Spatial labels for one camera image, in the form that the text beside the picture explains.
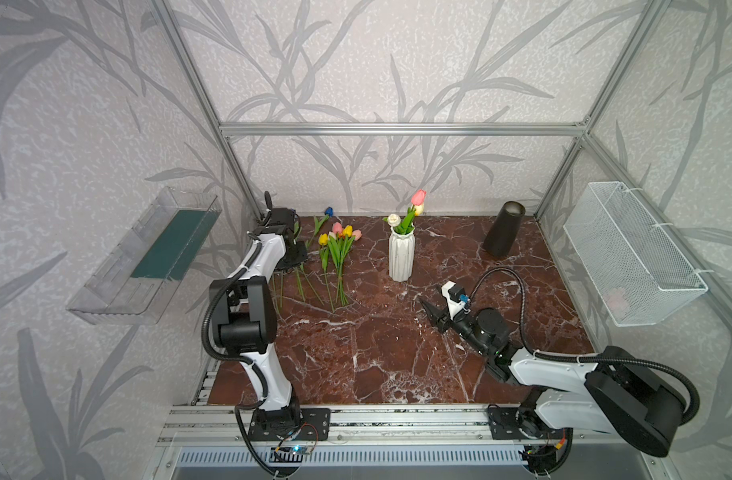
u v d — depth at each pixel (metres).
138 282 0.63
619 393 0.43
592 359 0.49
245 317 0.50
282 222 0.77
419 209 0.80
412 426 0.75
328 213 1.23
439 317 0.71
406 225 0.84
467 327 0.70
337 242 1.08
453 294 0.66
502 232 1.01
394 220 0.77
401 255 0.90
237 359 0.53
